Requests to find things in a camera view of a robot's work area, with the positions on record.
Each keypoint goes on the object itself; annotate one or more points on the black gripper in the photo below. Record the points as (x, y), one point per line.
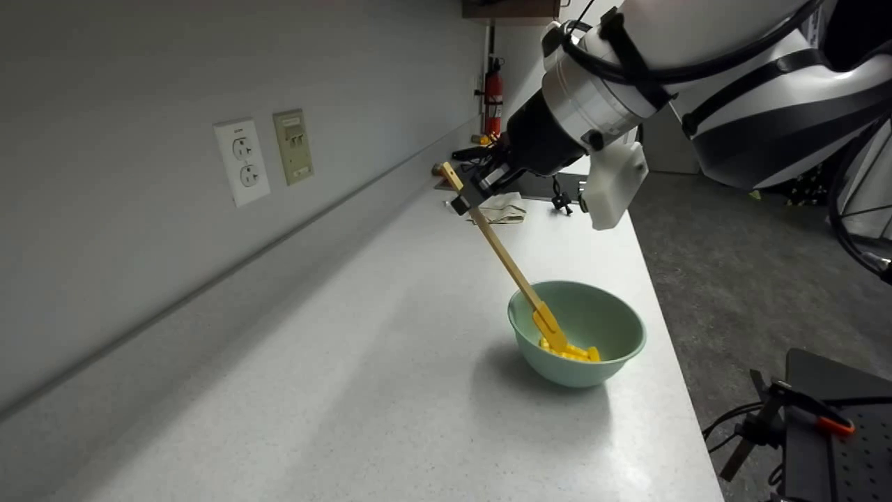
(538, 143)

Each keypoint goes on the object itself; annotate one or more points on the wooden spatula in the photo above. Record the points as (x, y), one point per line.
(506, 260)

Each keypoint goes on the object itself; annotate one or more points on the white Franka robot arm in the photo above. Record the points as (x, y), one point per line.
(741, 57)

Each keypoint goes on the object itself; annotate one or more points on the light blue-green bowl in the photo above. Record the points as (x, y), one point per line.
(594, 371)

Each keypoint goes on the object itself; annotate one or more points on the beige crumpled cloth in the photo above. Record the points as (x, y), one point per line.
(506, 209)

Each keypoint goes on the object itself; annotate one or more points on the red fire extinguisher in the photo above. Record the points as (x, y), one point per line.
(490, 97)

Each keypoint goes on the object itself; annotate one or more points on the wide ridged yellow food piece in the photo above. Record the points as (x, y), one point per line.
(556, 346)

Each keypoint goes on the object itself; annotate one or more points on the long yellow food stick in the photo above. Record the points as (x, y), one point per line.
(585, 353)

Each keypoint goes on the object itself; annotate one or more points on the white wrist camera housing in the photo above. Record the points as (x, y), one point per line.
(613, 182)

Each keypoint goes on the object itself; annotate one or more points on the beige wall plate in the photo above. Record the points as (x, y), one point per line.
(293, 143)

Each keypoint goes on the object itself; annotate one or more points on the white wall outlet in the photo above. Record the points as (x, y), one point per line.
(241, 159)

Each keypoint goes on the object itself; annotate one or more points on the black perforated mount plate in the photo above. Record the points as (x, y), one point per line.
(838, 446)

